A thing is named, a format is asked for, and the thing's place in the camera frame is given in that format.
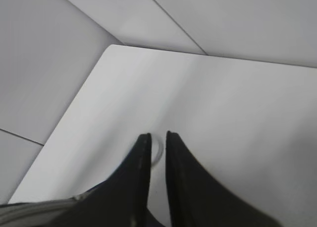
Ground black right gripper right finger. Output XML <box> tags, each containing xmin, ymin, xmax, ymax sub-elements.
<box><xmin>165</xmin><ymin>131</ymin><xmax>280</xmax><ymax>227</ymax></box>

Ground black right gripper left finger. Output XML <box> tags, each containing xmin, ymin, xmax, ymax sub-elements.
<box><xmin>0</xmin><ymin>133</ymin><xmax>152</xmax><ymax>227</ymax></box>

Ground navy blue lunch bag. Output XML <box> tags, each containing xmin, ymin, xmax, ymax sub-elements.
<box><xmin>151</xmin><ymin>133</ymin><xmax>164</xmax><ymax>168</ymax></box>

